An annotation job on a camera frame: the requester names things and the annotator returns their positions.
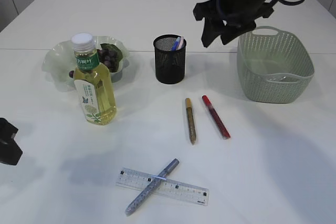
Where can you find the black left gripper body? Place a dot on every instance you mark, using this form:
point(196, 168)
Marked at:
point(10, 151)

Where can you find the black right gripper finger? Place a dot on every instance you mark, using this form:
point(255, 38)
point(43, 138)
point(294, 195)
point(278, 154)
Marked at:
point(212, 29)
point(232, 32)

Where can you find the pink scissors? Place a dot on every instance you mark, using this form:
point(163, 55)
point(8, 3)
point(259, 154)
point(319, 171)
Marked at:
point(181, 43)

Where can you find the blue scissors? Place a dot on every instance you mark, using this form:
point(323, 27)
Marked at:
point(176, 44)

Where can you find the clear plastic sheet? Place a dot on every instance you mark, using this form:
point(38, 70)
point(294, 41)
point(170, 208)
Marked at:
point(277, 78)

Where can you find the purple artificial grape bunch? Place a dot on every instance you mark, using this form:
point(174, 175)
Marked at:
point(109, 55)

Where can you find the yellow tea drink bottle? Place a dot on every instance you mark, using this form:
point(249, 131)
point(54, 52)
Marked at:
point(92, 81)

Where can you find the black mesh pen holder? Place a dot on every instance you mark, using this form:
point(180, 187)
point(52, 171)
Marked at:
point(169, 65)

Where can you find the green woven plastic basket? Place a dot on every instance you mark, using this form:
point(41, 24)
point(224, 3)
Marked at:
point(273, 68)

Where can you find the gold glitter glue pen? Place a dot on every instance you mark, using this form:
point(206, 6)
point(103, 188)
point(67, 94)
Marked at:
point(190, 121)

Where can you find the red glitter glue pen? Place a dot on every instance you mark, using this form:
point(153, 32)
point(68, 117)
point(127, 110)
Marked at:
point(220, 125)

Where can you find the clear plastic ruler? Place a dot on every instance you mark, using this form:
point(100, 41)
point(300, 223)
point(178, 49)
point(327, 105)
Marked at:
point(134, 179)

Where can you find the silver blue glitter pen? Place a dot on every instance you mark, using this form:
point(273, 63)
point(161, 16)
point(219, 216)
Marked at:
point(151, 187)

